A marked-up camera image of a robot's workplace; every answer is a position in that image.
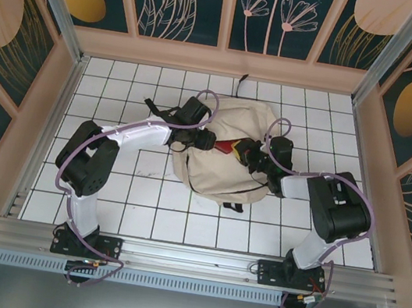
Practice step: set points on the red snap wallet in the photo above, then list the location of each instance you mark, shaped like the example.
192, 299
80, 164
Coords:
225, 147

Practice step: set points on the beige canvas backpack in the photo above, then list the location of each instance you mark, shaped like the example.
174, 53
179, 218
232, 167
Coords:
225, 181

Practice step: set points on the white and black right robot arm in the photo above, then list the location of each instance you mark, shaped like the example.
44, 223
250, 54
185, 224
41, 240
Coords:
342, 212

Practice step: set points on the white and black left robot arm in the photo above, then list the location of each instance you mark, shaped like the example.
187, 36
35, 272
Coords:
86, 158

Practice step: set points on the small green circuit board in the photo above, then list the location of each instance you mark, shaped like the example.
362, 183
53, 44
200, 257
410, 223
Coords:
310, 299

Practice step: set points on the yellow power connector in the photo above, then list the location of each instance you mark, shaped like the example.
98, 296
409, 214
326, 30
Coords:
94, 263

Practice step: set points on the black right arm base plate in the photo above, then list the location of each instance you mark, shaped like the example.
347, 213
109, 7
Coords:
267, 273

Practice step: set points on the aluminium mounting rail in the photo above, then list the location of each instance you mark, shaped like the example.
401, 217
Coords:
188, 258

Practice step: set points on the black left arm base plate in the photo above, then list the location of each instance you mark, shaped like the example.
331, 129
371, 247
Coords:
111, 247

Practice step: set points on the aluminium right corner post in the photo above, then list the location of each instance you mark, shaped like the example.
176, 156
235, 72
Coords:
389, 54

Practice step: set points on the aluminium side rail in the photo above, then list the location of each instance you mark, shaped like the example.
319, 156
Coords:
19, 203

